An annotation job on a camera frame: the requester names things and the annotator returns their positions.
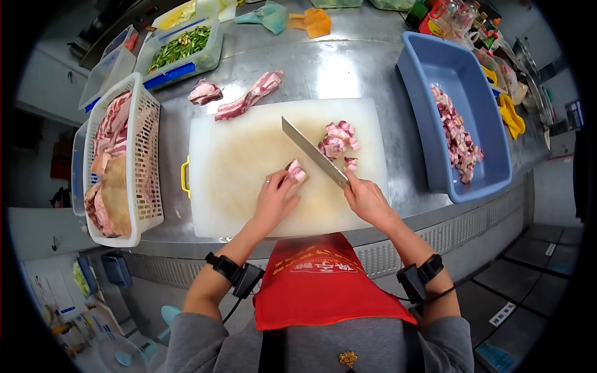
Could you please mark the black wrist band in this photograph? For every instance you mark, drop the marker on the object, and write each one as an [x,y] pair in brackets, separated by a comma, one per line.
[235,274]
[418,278]

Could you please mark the small raw pork piece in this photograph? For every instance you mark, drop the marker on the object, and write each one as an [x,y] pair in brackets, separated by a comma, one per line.
[204,91]

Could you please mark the white slotted plastic basket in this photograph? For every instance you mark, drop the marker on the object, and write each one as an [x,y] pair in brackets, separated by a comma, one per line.
[140,158]

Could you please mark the blue plastic tub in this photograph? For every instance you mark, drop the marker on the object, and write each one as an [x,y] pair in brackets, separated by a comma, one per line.
[454,116]

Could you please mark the pile of raw pork slabs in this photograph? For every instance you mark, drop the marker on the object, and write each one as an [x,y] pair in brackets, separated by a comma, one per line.
[109,172]

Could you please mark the chopped green vegetables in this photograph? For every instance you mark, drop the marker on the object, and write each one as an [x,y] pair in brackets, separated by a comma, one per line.
[179,47]

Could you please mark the group of condiment bottles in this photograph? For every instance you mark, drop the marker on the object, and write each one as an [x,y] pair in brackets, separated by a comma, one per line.
[459,21]

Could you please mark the person's right hand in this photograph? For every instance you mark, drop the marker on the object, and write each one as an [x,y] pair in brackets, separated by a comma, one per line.
[369,201]

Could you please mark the clear container with blue clips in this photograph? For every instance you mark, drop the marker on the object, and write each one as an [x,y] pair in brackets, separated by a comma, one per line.
[184,56]

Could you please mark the empty clear plastic container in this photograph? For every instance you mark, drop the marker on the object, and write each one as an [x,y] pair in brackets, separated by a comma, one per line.
[108,70]

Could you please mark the yellow rubber glove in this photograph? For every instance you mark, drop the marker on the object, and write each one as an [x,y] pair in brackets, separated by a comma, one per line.
[510,115]

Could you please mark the orange cloth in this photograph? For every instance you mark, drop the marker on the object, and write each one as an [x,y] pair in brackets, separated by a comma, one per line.
[311,22]

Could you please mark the person's body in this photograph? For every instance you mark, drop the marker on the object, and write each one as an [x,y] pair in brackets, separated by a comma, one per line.
[322,312]

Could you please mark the heap of diced pork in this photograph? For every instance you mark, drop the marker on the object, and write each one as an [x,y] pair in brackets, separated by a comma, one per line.
[457,137]

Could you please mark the person's left thumb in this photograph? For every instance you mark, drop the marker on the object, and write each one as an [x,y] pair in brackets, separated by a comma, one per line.
[294,202]

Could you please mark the clear container under basket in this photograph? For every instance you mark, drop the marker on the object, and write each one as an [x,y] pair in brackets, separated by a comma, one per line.
[78,172]

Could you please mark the pile of cut pork cubes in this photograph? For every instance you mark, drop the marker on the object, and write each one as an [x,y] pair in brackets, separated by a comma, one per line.
[338,141]

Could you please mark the teal cloth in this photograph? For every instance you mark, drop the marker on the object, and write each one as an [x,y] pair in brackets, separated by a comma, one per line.
[264,16]

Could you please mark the pork belly chunk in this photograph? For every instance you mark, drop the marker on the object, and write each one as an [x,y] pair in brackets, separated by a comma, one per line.
[296,170]

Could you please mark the person's left hand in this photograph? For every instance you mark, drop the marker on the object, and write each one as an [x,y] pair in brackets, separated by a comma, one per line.
[274,202]

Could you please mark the person's right fingers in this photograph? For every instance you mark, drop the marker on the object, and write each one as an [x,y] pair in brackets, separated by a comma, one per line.
[352,185]

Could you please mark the person's left fingers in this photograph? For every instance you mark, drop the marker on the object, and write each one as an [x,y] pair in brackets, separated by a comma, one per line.
[279,177]

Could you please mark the steel cleaver knife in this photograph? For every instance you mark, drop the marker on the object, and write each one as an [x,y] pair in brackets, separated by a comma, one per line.
[313,152]

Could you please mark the long pork belly strip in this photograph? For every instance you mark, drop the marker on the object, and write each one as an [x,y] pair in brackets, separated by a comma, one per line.
[249,95]

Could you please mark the white plastic cutting board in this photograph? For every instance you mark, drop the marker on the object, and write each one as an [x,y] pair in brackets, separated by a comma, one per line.
[261,163]

